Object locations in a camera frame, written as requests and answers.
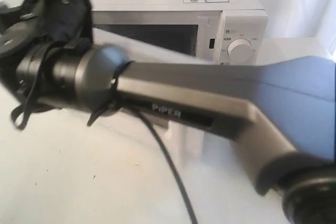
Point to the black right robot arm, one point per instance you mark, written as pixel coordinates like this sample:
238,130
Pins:
281,116

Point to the white microwave oven body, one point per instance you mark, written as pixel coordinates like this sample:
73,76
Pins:
200,30

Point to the white microwave door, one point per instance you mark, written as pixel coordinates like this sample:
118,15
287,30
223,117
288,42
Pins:
182,141

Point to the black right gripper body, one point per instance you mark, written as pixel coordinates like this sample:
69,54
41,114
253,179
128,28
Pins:
36,21

